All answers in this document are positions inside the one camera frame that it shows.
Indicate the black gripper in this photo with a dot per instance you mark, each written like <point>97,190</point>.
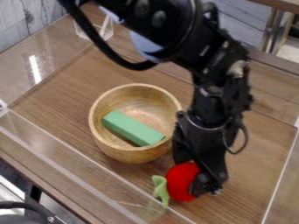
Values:
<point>203,144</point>

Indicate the red plush fruit green leaf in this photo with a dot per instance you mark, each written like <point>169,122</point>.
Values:
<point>173,185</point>

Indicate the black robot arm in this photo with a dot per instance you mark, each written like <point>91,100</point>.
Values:
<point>179,31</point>

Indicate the green rectangular block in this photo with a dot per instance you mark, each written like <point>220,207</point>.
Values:
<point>131,129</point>

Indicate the wooden bowl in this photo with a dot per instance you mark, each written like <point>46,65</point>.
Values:
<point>152,106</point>

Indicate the metal table leg background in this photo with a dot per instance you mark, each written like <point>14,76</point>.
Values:
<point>276,30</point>

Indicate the black table frame bracket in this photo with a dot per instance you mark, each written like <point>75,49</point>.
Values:
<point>32,197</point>

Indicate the clear acrylic corner bracket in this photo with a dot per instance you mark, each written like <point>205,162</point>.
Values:
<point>104,29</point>

